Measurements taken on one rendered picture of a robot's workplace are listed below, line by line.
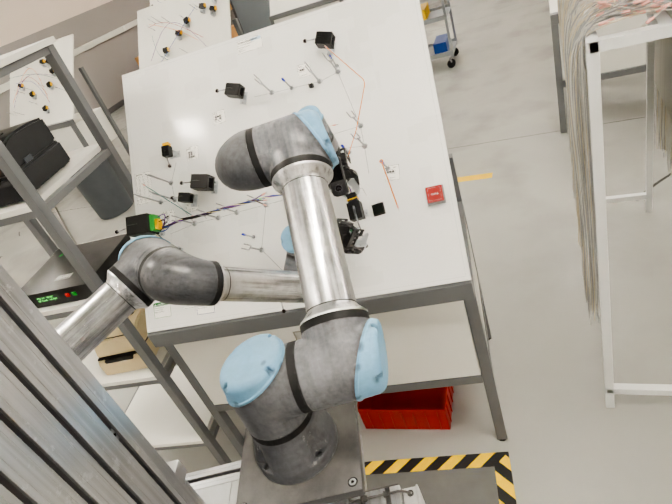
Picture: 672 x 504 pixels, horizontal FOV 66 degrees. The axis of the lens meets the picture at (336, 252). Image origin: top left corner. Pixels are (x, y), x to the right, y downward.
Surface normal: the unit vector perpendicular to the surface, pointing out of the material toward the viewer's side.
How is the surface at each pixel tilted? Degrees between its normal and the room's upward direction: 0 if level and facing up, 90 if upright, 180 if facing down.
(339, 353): 32
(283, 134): 38
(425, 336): 90
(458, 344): 90
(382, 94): 49
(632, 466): 0
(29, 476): 90
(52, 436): 90
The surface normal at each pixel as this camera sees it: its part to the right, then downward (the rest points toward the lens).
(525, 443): -0.31, -0.79
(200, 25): -0.40, -0.04
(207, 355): -0.13, 0.58
